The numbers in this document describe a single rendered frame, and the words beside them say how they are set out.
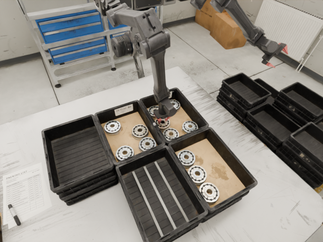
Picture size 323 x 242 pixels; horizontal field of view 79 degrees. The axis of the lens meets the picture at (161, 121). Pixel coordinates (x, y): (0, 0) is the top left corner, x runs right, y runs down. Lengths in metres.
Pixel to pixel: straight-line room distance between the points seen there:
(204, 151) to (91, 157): 0.67
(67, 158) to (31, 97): 1.96
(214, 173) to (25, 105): 2.50
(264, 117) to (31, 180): 2.03
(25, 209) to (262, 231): 1.26
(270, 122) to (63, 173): 1.87
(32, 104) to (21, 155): 1.52
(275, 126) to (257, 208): 1.10
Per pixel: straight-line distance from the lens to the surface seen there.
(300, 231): 1.40
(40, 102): 2.99
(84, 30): 2.87
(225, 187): 1.15
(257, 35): 1.27
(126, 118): 1.35
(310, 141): 2.12
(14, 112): 3.02
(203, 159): 1.19
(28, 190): 1.41
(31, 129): 1.68
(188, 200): 1.08
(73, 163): 1.23
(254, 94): 2.28
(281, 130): 2.22
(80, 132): 1.35
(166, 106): 1.07
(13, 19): 3.65
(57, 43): 2.82
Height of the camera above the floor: 1.84
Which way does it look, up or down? 50 degrees down
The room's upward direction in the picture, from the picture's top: 3 degrees clockwise
